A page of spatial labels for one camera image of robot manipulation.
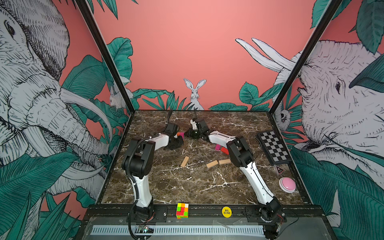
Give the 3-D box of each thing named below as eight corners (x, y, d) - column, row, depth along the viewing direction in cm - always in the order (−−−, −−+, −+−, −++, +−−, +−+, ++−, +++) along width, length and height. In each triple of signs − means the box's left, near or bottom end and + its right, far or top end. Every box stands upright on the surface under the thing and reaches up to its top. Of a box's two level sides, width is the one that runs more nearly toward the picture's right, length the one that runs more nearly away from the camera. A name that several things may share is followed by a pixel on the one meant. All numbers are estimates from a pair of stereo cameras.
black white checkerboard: (270, 165, 94) (273, 162, 91) (255, 135, 109) (257, 131, 106) (289, 162, 95) (292, 159, 92) (272, 133, 110) (274, 130, 107)
